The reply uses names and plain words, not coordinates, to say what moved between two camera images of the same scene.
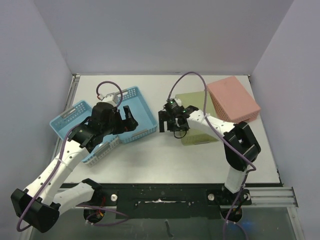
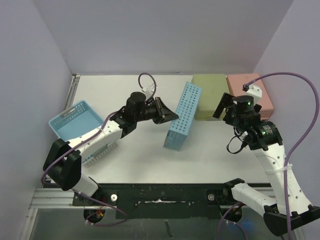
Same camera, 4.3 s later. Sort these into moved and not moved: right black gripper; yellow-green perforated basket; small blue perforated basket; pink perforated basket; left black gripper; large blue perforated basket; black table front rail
Moved: large blue perforated basket; pink perforated basket; yellow-green perforated basket; left black gripper; right black gripper
Not moved: black table front rail; small blue perforated basket
